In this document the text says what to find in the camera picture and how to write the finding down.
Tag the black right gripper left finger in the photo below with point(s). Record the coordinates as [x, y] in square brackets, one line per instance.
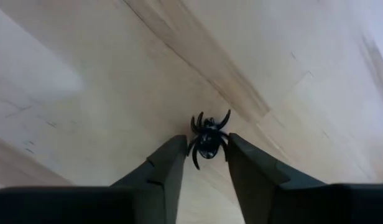
[169, 174]

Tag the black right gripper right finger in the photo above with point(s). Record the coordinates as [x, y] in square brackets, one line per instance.
[253, 174]

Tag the black plastic spider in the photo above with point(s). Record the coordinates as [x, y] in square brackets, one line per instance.
[208, 140]

